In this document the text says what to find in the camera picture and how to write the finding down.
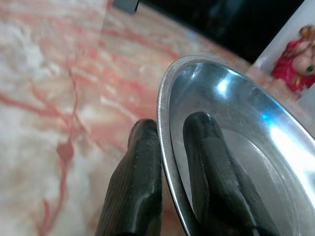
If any red deity figurine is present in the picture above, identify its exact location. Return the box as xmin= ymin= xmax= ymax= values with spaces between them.
xmin=271 ymin=24 xmax=315 ymax=93

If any black furniture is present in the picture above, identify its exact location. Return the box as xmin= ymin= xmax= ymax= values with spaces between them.
xmin=139 ymin=0 xmax=306 ymax=64

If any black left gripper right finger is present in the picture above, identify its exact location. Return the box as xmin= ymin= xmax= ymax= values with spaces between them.
xmin=183 ymin=112 xmax=282 ymax=236

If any round steel plate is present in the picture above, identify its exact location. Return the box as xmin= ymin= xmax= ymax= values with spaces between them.
xmin=156 ymin=55 xmax=315 ymax=236

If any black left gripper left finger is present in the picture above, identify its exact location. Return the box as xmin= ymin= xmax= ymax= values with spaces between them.
xmin=94 ymin=118 xmax=163 ymax=236

